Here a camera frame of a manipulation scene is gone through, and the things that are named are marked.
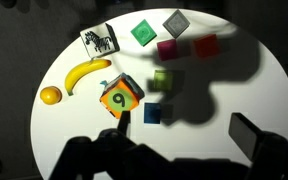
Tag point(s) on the small grey cube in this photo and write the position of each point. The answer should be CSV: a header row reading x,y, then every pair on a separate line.
x,y
176,23

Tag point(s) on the yellow banana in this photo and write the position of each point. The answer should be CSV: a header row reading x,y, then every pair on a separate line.
x,y
82,71

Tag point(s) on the small orange cube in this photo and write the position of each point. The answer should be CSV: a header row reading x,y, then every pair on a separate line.
x,y
206,46

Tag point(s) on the small blue cube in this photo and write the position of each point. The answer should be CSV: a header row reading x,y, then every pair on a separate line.
x,y
152,113

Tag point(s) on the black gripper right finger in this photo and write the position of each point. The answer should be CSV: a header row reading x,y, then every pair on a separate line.
x,y
274,156

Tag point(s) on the small magenta cube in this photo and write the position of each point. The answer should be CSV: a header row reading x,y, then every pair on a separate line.
x,y
167,49

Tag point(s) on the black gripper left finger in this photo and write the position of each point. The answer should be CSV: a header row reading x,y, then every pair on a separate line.
x,y
110,156

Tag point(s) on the small lime green cube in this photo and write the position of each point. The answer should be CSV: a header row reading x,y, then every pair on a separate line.
x,y
163,80

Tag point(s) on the orange soft number dice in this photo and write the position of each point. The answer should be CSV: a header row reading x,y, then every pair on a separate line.
x,y
120,100

